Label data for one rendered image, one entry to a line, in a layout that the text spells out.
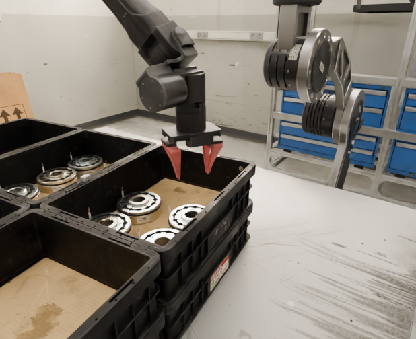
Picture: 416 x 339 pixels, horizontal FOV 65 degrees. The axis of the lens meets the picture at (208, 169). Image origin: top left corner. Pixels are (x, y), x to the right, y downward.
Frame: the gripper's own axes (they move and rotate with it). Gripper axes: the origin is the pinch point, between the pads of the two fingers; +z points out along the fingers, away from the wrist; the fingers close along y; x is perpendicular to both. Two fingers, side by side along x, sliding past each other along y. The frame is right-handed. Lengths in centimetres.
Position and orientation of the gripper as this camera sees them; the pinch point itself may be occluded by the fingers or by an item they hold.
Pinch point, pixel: (192, 171)
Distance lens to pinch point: 66.1
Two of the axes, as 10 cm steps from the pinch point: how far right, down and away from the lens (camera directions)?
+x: -3.8, -3.7, 8.5
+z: 0.1, 9.1, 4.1
